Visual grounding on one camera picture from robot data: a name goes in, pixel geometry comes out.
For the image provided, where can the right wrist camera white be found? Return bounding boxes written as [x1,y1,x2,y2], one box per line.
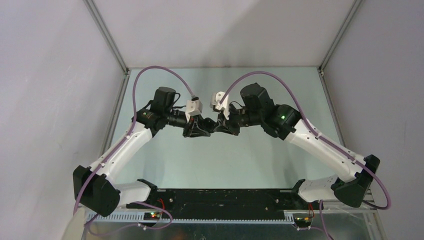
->
[209,91,230,120]

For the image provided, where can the grey slotted cable duct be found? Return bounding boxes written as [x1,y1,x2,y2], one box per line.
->
[94,211,294,225]

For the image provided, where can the right controller board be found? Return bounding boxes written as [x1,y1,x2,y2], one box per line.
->
[293,217,313,229]

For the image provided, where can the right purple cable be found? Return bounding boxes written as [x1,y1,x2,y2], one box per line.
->
[220,70,392,210]

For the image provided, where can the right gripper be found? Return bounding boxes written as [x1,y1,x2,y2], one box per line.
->
[214,102,263,136]

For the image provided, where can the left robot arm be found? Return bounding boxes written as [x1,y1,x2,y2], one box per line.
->
[72,86,203,217]

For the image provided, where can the left controller board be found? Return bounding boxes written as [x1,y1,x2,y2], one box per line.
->
[143,212,162,221]

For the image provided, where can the controller board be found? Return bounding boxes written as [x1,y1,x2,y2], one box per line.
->
[293,217,313,229]
[143,212,162,221]

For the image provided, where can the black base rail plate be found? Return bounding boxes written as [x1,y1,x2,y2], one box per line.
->
[146,188,319,220]

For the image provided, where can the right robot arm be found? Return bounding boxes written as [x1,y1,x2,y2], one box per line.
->
[210,83,380,209]

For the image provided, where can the black earbud charging case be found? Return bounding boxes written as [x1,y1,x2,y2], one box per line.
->
[202,117,217,134]

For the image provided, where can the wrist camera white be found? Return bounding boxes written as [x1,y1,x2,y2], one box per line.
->
[185,97,203,122]
[209,91,230,120]

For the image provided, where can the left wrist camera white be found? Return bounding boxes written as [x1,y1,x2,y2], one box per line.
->
[185,97,203,122]

